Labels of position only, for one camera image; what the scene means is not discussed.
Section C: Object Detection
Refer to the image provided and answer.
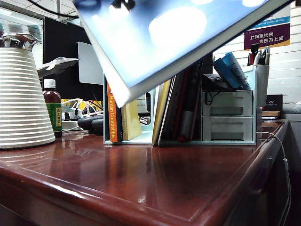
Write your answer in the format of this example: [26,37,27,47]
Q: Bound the blue book with white circles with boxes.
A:
[72,0,294,108]

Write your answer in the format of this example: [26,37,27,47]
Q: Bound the yellow paperback book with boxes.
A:
[121,98,143,141]

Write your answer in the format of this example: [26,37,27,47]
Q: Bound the light blue desktop bookshelf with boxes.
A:
[103,63,257,146]

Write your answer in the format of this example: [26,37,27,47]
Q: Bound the red book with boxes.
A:
[173,68,191,142]

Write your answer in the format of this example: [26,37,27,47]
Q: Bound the orange Human Compatible book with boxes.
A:
[107,81,123,143]

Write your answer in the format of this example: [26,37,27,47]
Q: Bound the dark book with Chinese title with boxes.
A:
[181,58,205,142]

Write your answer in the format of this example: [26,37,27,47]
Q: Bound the white bookshelf drawer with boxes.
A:
[201,90,253,116]
[201,116,253,141]

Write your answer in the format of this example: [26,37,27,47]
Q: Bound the dark patterned notebook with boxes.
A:
[159,75,186,142]

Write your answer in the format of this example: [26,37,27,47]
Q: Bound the black computer mouse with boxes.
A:
[77,115,104,135]

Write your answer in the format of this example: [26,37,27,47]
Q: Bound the grey monitor stand panel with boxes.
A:
[77,41,105,85]

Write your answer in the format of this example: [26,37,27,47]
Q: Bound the yellow box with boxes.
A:
[61,99,103,113]

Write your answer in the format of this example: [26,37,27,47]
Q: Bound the dark blue booklet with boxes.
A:
[213,57,243,89]

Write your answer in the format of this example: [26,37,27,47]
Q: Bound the light blue booklet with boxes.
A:
[222,52,252,91]

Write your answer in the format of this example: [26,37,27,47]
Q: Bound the brown bottle with green label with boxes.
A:
[42,79,63,139]

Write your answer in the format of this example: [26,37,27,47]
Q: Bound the silver model airplane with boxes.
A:
[37,56,80,78]

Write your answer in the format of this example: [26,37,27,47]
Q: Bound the black computer monitor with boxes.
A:
[42,16,105,101]

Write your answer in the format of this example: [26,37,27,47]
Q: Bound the white pen holder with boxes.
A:
[243,64,270,109]

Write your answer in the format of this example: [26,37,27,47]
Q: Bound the black capped pen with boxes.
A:
[247,43,260,66]

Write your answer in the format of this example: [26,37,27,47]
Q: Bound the brown flat box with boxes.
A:
[261,110,282,118]

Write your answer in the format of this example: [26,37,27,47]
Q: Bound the white pen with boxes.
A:
[254,49,265,65]

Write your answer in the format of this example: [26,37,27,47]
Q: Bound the black box with logo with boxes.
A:
[265,94,284,112]

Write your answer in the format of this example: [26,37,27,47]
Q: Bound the white ribbed thermos jug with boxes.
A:
[0,32,56,149]

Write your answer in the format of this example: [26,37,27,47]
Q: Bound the white horizontal blinds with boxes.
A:
[213,2,301,111]

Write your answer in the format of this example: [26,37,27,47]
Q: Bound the black pouch with cord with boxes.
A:
[202,73,236,106]

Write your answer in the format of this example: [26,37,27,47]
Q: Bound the white cable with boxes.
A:
[256,131,292,226]

